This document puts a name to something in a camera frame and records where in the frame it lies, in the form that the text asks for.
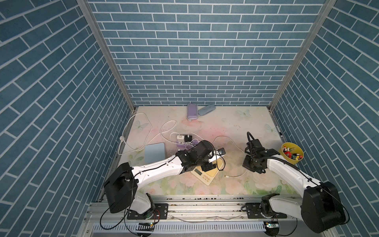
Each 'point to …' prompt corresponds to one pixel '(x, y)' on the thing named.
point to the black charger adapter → (188, 139)
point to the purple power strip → (181, 146)
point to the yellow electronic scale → (208, 177)
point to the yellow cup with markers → (292, 152)
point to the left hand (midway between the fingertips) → (216, 159)
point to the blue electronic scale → (154, 152)
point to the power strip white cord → (147, 141)
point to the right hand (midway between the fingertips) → (246, 166)
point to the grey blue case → (206, 109)
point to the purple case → (192, 111)
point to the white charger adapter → (180, 138)
